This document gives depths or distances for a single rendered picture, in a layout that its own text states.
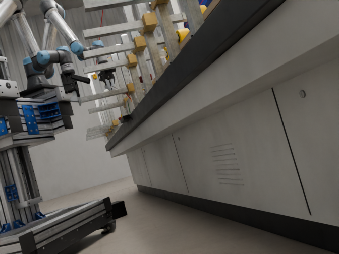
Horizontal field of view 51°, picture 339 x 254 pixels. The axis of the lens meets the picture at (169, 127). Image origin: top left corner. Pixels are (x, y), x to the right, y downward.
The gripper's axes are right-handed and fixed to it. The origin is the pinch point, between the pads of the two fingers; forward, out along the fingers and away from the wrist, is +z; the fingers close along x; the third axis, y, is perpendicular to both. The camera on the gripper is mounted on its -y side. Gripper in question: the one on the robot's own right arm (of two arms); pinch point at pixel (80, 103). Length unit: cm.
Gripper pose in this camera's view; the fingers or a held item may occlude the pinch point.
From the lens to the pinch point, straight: 215.4
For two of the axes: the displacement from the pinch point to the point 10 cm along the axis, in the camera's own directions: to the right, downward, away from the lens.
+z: 2.7, 9.6, -0.6
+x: 2.4, -1.3, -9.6
